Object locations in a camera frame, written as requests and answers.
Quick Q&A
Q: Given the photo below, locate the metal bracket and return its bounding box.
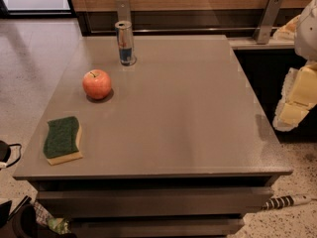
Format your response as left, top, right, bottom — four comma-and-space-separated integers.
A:
253, 0, 283, 45
115, 0, 132, 30

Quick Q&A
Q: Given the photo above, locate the silver blue redbull can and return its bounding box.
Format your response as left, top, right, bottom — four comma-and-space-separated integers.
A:
115, 21, 137, 66

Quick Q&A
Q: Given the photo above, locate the black white striped cable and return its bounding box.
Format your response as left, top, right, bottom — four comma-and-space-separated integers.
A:
262, 193, 317, 211

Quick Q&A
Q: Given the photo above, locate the grey drawer cabinet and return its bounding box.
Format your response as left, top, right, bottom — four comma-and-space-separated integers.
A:
15, 36, 291, 238

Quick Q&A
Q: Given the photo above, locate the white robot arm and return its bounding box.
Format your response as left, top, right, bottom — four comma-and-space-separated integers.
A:
272, 0, 317, 132

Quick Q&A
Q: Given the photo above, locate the left metal bracket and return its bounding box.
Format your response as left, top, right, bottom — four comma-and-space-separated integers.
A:
115, 0, 132, 30

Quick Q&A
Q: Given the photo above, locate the right metal bracket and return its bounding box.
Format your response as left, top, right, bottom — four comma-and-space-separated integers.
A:
253, 0, 283, 45

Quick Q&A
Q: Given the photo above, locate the red apple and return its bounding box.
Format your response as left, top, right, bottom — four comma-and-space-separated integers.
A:
82, 69, 112, 100

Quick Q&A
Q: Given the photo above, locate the black cable device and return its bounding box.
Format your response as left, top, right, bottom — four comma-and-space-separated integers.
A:
0, 141, 22, 169

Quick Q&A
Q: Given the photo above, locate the crumpled snack wrapper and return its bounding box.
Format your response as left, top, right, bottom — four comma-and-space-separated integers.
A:
33, 201, 70, 235

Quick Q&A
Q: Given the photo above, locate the green yellow sponge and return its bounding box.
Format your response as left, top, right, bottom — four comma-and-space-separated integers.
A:
43, 116, 83, 166

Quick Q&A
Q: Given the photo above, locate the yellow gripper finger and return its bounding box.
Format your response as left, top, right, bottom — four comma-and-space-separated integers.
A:
281, 62, 317, 108
272, 102, 313, 132

